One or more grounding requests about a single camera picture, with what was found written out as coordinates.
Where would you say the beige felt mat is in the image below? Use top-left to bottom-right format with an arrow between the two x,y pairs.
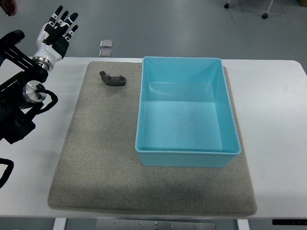
48,61 -> 257,217

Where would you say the upper floor outlet plate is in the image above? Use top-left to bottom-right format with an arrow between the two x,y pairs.
100,40 -> 113,48

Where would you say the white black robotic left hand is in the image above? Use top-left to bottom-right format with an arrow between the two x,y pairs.
32,5 -> 78,71

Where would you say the floor outlet plate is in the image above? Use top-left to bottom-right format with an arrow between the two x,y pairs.
99,49 -> 112,58
100,40 -> 113,48

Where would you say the brown hippo toy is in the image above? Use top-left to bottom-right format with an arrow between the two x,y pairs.
99,71 -> 126,86

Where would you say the black table control panel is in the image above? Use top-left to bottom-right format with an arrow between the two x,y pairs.
272,219 -> 307,226

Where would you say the lower floor outlet plate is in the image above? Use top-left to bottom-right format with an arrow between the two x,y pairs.
99,49 -> 112,58

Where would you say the black braided cable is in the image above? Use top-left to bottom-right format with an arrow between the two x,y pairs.
0,158 -> 14,189

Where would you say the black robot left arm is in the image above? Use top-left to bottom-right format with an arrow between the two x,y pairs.
0,30 -> 58,144

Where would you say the person hand in corner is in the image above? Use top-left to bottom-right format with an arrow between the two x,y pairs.
0,0 -> 18,16

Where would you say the right caster wheel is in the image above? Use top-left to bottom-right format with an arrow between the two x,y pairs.
262,13 -> 268,19

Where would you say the blue plastic box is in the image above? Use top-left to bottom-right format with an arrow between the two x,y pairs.
135,57 -> 241,167

